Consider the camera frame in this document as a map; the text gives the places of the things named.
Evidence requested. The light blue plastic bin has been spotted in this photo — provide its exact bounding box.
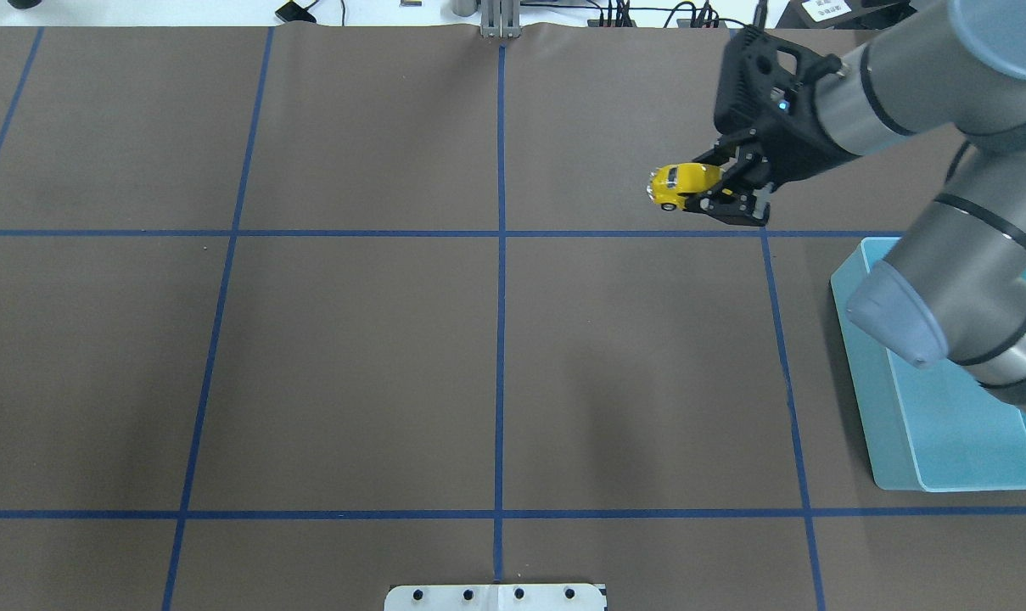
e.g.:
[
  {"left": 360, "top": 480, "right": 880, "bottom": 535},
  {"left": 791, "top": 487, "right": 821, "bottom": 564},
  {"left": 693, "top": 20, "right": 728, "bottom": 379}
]
[{"left": 830, "top": 237, "right": 1026, "bottom": 494}]

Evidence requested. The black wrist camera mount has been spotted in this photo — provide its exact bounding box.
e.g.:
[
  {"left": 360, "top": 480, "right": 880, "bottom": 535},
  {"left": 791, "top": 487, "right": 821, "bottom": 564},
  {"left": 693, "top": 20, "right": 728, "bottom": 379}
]
[{"left": 713, "top": 25, "right": 844, "bottom": 135}]

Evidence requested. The yellow beetle toy car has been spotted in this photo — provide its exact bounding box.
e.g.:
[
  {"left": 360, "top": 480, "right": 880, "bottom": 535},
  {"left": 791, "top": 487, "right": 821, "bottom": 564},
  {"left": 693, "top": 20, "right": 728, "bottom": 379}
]
[{"left": 646, "top": 162, "right": 723, "bottom": 211}]

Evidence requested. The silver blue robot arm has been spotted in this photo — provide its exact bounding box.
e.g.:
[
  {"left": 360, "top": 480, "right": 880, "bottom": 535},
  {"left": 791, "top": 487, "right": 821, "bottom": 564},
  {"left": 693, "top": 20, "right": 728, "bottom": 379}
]
[{"left": 660, "top": 1, "right": 1026, "bottom": 414}]

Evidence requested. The aluminium frame post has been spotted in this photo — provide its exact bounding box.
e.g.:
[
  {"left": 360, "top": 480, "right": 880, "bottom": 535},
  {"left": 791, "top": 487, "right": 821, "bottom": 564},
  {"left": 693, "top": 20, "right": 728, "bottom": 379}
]
[{"left": 477, "top": 0, "right": 523, "bottom": 39}]

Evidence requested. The small black phone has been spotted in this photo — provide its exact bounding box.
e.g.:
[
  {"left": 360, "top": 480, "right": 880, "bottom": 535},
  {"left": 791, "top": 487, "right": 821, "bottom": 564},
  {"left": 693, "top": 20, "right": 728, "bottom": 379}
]
[{"left": 273, "top": 1, "right": 317, "bottom": 24}]

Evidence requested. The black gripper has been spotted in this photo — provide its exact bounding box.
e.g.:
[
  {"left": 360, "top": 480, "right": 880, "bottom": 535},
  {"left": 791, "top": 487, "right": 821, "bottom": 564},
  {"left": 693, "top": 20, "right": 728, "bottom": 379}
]
[{"left": 683, "top": 86, "right": 859, "bottom": 227}]

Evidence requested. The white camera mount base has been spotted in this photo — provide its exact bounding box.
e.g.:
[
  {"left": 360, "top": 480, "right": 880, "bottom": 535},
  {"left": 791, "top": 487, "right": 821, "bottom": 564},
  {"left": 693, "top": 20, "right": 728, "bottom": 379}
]
[{"left": 384, "top": 583, "right": 608, "bottom": 610}]

